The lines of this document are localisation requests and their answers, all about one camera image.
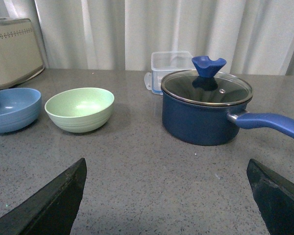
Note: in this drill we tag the white curtain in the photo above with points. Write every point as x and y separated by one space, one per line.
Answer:
254 36

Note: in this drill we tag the green plastic bowl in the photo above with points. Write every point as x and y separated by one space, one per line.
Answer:
80 110

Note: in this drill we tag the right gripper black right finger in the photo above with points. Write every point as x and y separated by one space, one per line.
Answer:
274 196

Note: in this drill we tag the dark blue saucepan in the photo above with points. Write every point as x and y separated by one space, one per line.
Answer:
204 125

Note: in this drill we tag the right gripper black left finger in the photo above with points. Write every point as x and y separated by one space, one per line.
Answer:
53 209

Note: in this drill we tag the glass lid with blue knob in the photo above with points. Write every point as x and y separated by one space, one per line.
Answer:
205 85

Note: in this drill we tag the clear plastic food container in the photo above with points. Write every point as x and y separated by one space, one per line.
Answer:
163 63

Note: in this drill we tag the cream two-slot toaster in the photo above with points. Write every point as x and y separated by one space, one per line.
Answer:
20 56

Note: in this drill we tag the blue plastic bowl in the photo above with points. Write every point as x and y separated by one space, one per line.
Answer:
19 107

